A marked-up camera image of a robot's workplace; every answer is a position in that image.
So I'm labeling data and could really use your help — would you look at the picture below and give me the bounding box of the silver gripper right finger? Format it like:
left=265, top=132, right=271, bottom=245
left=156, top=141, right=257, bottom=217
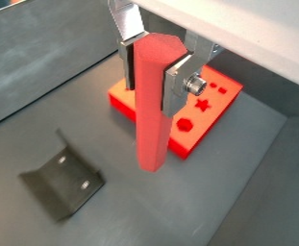
left=162, top=31, right=221, bottom=117

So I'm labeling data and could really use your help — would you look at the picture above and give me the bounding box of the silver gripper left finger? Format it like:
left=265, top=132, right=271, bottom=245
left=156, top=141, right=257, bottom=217
left=108, top=0, right=148, bottom=90

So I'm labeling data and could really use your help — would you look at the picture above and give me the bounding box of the red hexagonal prism peg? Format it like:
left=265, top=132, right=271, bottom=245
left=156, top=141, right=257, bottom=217
left=134, top=33, right=186, bottom=172

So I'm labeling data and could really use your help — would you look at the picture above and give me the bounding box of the orange shape-sorting board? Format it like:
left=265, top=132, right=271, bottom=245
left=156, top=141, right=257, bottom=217
left=108, top=65, right=243, bottom=160

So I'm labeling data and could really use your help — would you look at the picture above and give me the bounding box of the black curved holder bracket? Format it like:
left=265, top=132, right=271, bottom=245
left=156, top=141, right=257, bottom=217
left=19, top=129, right=106, bottom=221

